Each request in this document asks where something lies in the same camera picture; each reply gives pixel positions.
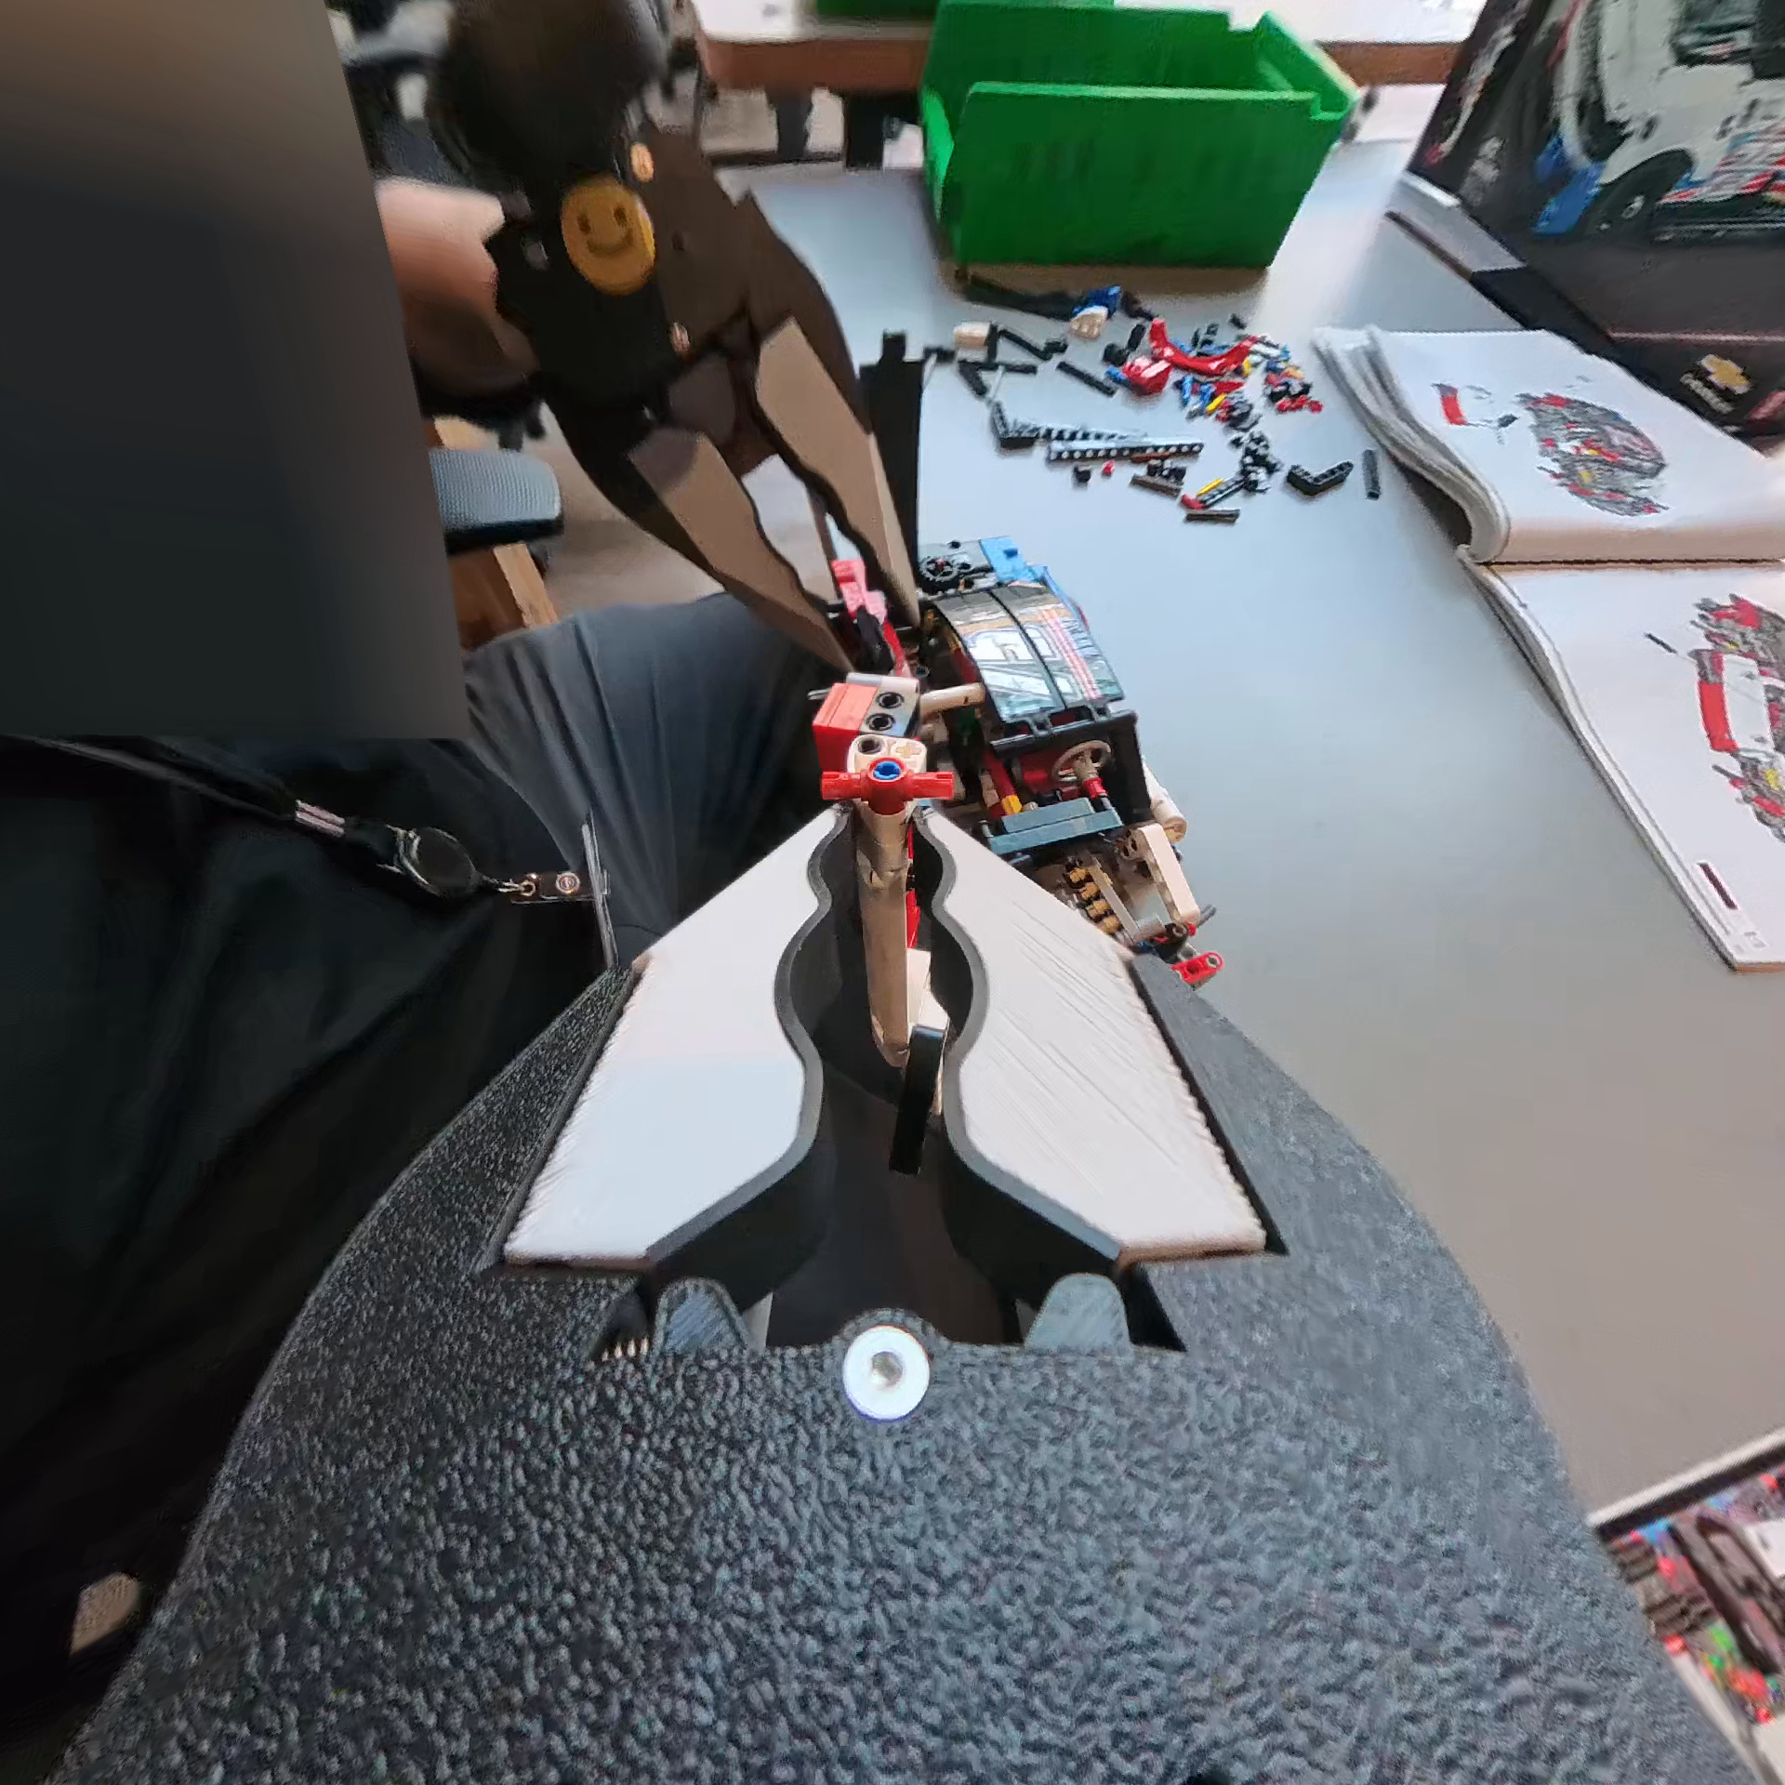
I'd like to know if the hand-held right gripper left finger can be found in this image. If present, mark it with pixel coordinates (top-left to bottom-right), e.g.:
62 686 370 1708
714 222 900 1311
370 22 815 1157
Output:
500 806 854 1304

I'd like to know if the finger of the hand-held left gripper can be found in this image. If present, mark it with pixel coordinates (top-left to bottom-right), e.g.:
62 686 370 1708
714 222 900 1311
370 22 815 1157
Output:
597 421 857 678
754 315 925 624

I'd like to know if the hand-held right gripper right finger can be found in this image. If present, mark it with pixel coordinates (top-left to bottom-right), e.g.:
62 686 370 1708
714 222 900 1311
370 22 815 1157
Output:
919 806 1269 1311

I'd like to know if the toy brick car model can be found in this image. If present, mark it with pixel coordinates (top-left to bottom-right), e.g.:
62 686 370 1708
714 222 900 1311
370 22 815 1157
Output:
827 332 1232 988

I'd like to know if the red white brick side panel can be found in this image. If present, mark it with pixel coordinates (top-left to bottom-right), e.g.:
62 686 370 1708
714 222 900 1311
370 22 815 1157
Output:
812 675 969 1175

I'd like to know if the instruction booklet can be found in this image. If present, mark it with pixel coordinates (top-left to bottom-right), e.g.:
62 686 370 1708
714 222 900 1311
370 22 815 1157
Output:
1313 324 1785 973

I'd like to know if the grey desk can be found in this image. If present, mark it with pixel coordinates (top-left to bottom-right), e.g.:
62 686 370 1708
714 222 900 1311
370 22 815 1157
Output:
724 129 1785 1517

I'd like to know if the person's left hand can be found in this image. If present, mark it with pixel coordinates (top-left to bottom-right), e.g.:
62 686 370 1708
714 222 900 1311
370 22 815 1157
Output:
377 180 542 411

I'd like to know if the black office chair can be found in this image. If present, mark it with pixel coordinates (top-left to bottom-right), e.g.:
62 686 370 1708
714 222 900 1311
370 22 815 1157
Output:
428 450 566 561

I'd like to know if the pile of loose brick pieces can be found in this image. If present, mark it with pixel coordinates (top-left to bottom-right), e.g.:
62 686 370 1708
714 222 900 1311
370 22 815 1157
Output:
953 286 1384 527

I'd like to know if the green plastic bin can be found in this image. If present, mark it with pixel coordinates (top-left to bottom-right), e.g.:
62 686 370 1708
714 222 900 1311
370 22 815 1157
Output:
915 0 1363 270

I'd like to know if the person's torso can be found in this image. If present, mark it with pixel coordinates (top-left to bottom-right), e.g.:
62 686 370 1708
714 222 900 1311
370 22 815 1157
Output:
0 736 621 1730

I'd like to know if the toy car set box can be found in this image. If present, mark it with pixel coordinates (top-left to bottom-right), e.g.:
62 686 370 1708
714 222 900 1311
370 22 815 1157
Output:
1388 0 1785 447

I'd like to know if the black lanyard badge reel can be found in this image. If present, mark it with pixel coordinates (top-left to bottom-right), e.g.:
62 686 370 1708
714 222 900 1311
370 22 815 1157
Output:
0 736 620 969

